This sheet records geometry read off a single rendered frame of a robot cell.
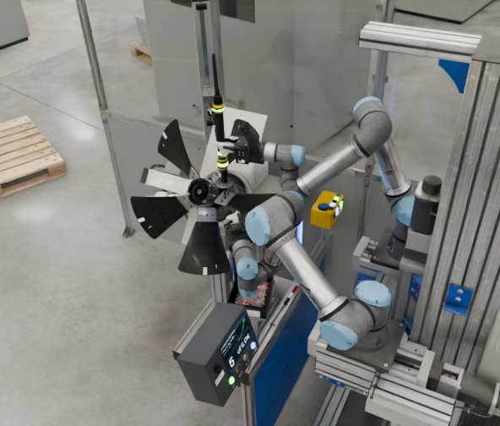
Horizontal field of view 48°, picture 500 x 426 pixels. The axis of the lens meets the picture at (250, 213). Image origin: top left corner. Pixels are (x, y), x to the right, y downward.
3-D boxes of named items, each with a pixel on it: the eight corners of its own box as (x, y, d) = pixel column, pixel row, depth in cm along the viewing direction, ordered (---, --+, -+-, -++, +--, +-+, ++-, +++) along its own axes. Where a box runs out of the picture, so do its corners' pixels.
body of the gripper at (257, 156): (233, 163, 221) (263, 166, 218) (232, 144, 216) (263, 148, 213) (239, 153, 227) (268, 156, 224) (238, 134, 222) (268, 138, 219)
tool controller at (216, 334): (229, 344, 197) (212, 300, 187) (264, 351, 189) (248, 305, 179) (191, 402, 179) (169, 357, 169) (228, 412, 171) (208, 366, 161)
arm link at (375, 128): (404, 143, 192) (294, 217, 212) (397, 127, 201) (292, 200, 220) (386, 120, 187) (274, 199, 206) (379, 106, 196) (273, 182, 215)
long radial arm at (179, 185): (211, 186, 265) (200, 182, 255) (207, 201, 266) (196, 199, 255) (161, 172, 276) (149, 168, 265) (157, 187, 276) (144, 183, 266)
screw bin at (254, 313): (238, 279, 252) (237, 267, 248) (274, 283, 249) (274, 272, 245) (226, 314, 236) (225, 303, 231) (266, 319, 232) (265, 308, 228)
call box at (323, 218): (322, 207, 266) (323, 188, 260) (342, 212, 262) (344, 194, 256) (309, 226, 255) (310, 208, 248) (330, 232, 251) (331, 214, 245)
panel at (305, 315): (317, 335, 312) (323, 247, 272) (320, 335, 312) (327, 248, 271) (252, 462, 255) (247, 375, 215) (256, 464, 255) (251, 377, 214)
